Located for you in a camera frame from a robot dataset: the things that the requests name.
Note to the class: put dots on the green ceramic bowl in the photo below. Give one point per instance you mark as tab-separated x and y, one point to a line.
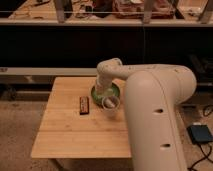
112	91

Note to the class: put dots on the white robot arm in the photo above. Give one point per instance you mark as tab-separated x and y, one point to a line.
151	93

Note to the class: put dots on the clear plastic cup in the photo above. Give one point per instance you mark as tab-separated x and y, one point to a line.
110	105

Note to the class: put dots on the dark red chocolate bar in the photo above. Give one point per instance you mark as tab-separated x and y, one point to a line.
84	105

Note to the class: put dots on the wooden table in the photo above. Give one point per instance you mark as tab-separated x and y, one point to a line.
65	133

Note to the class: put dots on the black power box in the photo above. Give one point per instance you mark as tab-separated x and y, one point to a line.
200	134

